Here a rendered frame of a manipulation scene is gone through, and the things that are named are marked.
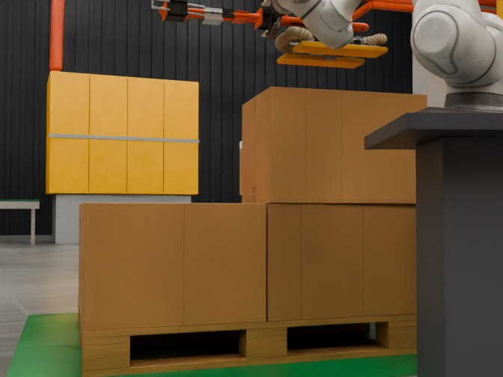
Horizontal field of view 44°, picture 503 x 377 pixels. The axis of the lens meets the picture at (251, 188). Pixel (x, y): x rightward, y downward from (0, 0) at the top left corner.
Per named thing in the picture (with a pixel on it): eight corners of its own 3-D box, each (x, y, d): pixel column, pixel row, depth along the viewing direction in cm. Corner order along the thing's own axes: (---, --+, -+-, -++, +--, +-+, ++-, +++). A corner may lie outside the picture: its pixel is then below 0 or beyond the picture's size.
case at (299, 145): (378, 204, 267) (377, 111, 268) (428, 203, 228) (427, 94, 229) (241, 203, 251) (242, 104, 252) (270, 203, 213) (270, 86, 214)
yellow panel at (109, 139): (183, 238, 1048) (184, 91, 1056) (198, 241, 963) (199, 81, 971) (44, 241, 969) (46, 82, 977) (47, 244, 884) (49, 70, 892)
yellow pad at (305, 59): (354, 69, 260) (354, 57, 260) (364, 63, 250) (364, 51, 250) (276, 63, 250) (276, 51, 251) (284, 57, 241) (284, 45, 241)
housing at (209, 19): (218, 25, 233) (218, 13, 233) (223, 20, 226) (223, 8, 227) (200, 24, 231) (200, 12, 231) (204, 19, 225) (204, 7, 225)
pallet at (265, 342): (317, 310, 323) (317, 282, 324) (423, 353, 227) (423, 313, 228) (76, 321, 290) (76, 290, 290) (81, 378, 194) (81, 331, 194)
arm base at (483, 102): (537, 119, 163) (539, 97, 163) (457, 111, 160) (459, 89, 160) (500, 124, 181) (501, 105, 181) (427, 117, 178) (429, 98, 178)
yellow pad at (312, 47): (375, 58, 241) (375, 46, 242) (388, 51, 232) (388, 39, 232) (292, 52, 232) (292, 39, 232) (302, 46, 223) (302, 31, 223)
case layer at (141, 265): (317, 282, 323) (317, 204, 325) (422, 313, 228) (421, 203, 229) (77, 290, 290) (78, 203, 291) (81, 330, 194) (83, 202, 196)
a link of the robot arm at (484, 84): (514, 100, 171) (521, 20, 171) (494, 90, 157) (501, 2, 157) (456, 102, 181) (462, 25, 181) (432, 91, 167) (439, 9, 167)
